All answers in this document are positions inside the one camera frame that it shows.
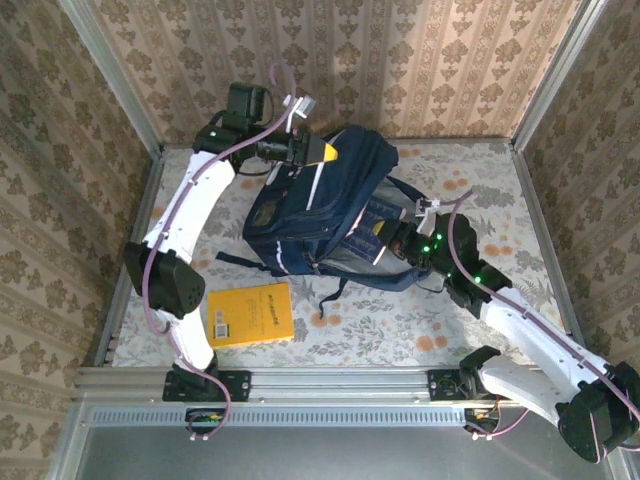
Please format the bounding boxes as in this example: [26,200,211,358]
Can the navy blue backpack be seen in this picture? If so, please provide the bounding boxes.
[215,124,434,319]

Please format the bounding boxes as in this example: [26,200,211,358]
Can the yellow notebook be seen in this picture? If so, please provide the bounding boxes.
[206,282,296,351]

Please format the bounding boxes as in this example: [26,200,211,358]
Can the small electronics board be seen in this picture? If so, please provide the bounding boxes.
[185,407,227,435]
[463,407,502,434]

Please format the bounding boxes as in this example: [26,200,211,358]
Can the grey metal sheet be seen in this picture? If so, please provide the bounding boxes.
[47,392,639,480]

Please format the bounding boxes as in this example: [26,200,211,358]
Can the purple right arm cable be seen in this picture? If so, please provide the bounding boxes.
[446,188,640,441]

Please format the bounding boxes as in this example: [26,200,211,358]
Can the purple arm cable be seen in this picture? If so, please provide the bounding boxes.
[142,63,301,444]
[446,188,640,441]

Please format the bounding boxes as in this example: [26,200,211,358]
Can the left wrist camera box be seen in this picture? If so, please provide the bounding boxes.
[282,95,319,121]

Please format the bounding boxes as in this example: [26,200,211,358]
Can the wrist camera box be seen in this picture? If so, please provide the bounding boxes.
[282,95,319,121]
[414,197,444,234]

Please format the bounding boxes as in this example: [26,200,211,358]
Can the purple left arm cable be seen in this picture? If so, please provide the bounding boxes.
[142,63,301,444]

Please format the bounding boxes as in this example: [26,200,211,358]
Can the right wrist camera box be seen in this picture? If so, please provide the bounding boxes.
[414,197,444,234]

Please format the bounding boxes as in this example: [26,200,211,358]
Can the aluminium side rail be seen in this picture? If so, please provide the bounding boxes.
[92,147,166,369]
[509,142,594,364]

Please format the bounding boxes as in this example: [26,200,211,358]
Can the aluminium wall-side rail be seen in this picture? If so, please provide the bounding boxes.
[159,137,519,147]

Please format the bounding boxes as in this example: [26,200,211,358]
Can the aluminium corner post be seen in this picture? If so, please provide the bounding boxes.
[57,0,165,154]
[509,0,615,151]

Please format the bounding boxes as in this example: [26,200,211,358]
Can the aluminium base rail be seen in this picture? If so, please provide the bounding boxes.
[74,364,615,404]

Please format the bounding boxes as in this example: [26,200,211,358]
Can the slotted grey cable duct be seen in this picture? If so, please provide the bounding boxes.
[89,407,471,428]

